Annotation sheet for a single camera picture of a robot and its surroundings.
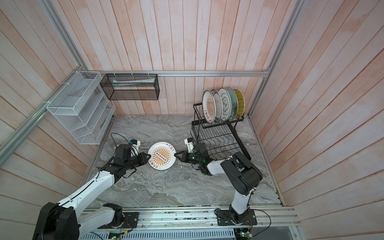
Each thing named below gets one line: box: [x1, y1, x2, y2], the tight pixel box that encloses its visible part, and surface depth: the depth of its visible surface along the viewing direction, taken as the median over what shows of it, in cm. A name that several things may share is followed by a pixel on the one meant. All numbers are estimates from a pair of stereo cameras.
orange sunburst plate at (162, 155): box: [147, 141, 177, 171], surface depth 87 cm
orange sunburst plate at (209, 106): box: [202, 89, 217, 124], surface depth 90 cm
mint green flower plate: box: [225, 87, 239, 121], surface depth 84 cm
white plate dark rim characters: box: [218, 87, 232, 122], surface depth 86 cm
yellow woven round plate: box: [233, 89, 246, 119], surface depth 83 cm
